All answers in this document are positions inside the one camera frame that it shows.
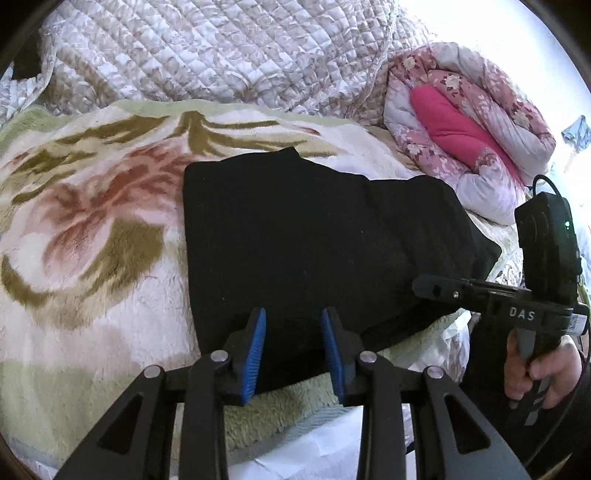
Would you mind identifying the pink pillow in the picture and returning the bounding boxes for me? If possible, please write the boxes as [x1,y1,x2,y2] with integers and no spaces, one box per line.
[410,84,527,185]

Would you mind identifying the person's right hand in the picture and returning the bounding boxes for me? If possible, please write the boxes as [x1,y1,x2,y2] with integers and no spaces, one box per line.
[503,332,583,409]

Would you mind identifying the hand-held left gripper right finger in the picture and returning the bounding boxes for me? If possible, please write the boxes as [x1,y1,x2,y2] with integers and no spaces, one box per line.
[321,308,532,480]

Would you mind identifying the floral fleece blanket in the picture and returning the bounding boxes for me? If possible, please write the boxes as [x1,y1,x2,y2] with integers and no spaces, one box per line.
[0,99,522,467]

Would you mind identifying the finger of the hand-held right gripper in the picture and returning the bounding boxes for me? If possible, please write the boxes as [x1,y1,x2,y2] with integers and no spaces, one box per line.
[412,274,485,306]

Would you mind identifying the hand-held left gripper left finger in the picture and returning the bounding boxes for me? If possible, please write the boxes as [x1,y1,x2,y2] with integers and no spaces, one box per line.
[55,307,267,480]

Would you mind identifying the blue cloth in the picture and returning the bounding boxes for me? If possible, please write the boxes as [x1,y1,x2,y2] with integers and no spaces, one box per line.
[561,117,591,149]

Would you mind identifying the dark cloth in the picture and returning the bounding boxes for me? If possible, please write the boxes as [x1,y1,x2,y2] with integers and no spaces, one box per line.
[13,32,42,80]

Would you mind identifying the black pants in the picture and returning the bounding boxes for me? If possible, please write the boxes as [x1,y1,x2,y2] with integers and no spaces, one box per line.
[182,147,503,395]

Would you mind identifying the quilted leaf-print bedspread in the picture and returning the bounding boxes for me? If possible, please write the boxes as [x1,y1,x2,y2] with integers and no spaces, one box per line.
[0,0,430,127]

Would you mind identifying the white sheet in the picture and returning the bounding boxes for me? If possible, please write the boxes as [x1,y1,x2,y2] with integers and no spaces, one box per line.
[228,406,416,480]

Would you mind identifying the pink floral comforter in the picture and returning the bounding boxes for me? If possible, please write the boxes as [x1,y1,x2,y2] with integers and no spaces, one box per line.
[383,41,557,226]

